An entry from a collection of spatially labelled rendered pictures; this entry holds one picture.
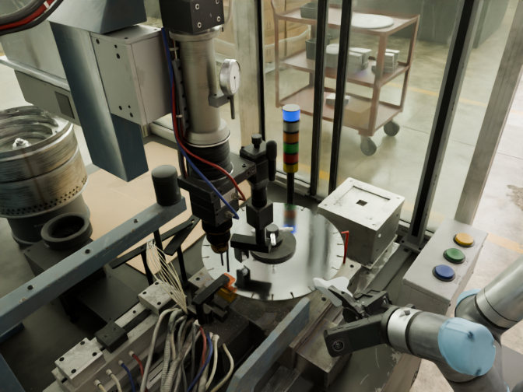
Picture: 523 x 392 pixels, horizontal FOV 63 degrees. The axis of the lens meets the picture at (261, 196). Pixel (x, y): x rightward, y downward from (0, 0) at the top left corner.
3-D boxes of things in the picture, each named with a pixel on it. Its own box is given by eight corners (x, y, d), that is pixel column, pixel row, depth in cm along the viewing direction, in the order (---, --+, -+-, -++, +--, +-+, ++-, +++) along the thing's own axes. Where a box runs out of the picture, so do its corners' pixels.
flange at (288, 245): (290, 265, 95) (290, 257, 93) (242, 257, 97) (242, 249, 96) (300, 232, 103) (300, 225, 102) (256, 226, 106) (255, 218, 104)
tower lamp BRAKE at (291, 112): (289, 113, 117) (289, 103, 115) (303, 117, 114) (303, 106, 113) (279, 119, 114) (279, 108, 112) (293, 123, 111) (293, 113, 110)
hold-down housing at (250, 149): (262, 212, 91) (259, 126, 79) (278, 223, 88) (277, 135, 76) (242, 224, 88) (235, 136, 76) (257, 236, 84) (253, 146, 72)
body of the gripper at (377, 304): (376, 320, 89) (424, 333, 78) (346, 341, 85) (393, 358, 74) (365, 286, 88) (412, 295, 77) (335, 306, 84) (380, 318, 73)
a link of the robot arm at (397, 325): (412, 365, 70) (398, 321, 69) (391, 358, 74) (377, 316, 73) (440, 342, 74) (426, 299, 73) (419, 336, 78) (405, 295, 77)
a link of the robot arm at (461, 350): (484, 393, 62) (458, 354, 59) (422, 370, 71) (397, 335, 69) (507, 351, 65) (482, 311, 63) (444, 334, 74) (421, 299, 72)
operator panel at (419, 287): (434, 257, 124) (445, 216, 115) (473, 273, 118) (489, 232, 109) (392, 320, 106) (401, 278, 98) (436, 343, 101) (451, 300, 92)
